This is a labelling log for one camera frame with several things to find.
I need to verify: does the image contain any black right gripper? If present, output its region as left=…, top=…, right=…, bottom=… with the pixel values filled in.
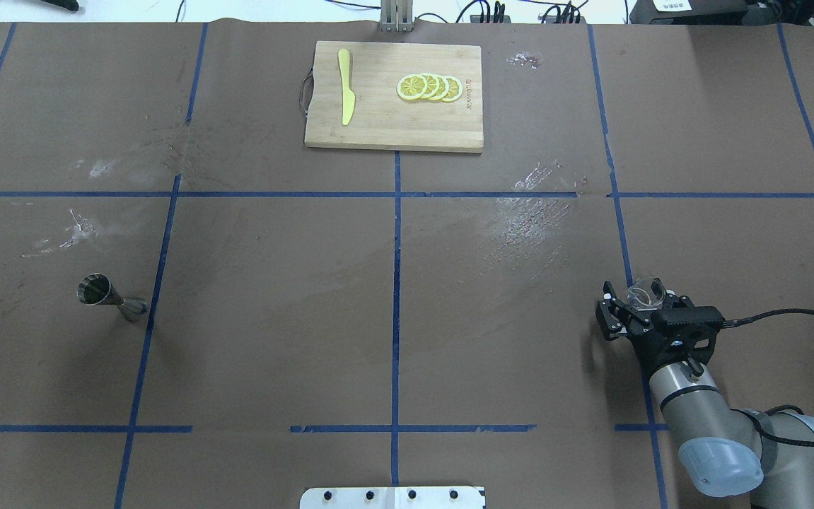
left=595, top=280, right=724, bottom=375

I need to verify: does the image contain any clear glass cup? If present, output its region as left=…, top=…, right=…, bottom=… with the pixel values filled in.
left=624, top=277, right=668, bottom=310

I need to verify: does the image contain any steel measuring jigger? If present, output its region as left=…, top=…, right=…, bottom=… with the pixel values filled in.
left=76, top=273, right=149, bottom=322

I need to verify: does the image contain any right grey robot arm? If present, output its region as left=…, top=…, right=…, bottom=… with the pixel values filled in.
left=595, top=278, right=814, bottom=508

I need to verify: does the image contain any lemon slice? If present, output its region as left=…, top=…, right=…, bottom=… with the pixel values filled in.
left=441, top=76, right=464, bottom=103
left=396, top=74, right=429, bottom=101
left=432, top=75, right=450, bottom=101
left=421, top=72, right=443, bottom=100

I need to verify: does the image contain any bamboo cutting board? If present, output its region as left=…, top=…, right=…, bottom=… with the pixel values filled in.
left=304, top=41, right=484, bottom=153

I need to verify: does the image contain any yellow plastic knife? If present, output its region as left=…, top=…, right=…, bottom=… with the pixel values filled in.
left=337, top=48, right=357, bottom=126

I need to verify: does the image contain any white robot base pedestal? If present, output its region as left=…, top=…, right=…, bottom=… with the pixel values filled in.
left=299, top=486, right=487, bottom=508

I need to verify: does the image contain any aluminium frame post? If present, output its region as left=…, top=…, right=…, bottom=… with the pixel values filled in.
left=380, top=0, right=415, bottom=33

